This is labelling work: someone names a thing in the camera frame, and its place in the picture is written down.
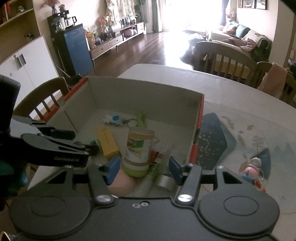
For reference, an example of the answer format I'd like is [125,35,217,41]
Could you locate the white knitted blanket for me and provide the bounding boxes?
[246,31,266,47]

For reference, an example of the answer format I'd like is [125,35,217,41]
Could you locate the blue whale toy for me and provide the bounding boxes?
[242,175,255,186]

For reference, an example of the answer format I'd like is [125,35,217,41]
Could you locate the small red toy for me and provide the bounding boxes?
[253,181,266,193]

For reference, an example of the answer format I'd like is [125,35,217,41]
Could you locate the pink cloth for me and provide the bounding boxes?
[257,62,288,99]

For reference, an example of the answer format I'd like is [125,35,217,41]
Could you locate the grey bean bag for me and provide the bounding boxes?
[185,32,205,50]

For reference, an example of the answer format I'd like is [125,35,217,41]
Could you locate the wooden bookshelf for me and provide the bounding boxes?
[0,0,42,55]

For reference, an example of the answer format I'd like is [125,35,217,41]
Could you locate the beige sofa teal cushions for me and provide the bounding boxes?
[209,21,273,62]

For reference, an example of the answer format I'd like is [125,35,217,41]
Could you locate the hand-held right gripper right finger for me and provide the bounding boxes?
[168,156,251,205]

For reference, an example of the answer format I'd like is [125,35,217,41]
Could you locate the wooden TV cabinet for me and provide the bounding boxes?
[89,22,147,61]

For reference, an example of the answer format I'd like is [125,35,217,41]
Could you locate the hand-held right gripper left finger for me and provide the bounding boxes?
[46,156,122,205]

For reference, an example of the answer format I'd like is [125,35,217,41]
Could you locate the black framed picture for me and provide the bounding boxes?
[254,0,269,10]
[238,0,254,9]

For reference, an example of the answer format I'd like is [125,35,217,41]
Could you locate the tall potted plant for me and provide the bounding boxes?
[134,0,147,24]

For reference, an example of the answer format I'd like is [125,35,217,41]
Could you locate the white cabinet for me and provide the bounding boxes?
[0,35,61,93]

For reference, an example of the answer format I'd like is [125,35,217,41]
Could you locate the pink pig figurine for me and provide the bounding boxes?
[242,158,263,181]

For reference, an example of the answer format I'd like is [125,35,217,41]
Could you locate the wooden chair slatted back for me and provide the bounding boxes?
[193,41,258,88]

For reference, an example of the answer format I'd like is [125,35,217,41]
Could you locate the white bottle green lid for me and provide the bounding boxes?
[122,127,155,178]

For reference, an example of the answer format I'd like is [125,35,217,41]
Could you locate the small yellow carton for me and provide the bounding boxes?
[97,128,121,160]

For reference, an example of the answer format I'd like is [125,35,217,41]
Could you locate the orange cardboard box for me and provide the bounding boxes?
[42,76,205,197]

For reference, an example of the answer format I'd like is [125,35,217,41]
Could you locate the grey curtain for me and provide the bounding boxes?
[151,0,162,33]
[221,0,232,26]

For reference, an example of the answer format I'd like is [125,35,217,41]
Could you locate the clear printed table mat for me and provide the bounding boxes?
[192,102,296,214]

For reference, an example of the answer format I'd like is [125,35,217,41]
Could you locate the floral cloth cover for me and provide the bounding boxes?
[105,0,136,26]

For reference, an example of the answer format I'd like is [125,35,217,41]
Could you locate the silver cylinder jar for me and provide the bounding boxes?
[153,175,176,192]

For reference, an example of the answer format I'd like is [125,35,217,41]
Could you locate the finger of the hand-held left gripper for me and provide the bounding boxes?
[21,133,100,156]
[10,115,76,141]

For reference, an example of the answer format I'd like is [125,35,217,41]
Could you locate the pink binder clip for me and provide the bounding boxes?
[149,149,162,163]

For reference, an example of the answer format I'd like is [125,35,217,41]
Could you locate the white green marker pen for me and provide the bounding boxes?
[134,145,173,197]

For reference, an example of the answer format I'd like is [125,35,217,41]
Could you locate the pink plastic bowl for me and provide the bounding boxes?
[107,170,137,196]

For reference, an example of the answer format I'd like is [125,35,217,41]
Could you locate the light green tube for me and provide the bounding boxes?
[136,112,147,128]

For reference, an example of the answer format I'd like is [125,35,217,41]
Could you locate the teal pencil sharpener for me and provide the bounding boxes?
[89,139,101,154]

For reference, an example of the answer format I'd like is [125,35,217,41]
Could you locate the wooden chair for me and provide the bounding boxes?
[257,61,296,101]
[13,76,72,122]

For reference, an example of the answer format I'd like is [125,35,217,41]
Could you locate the person's left hand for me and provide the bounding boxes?
[0,160,27,195]

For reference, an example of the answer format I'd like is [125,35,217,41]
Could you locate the black blue water dispenser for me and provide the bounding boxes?
[47,16,94,77]

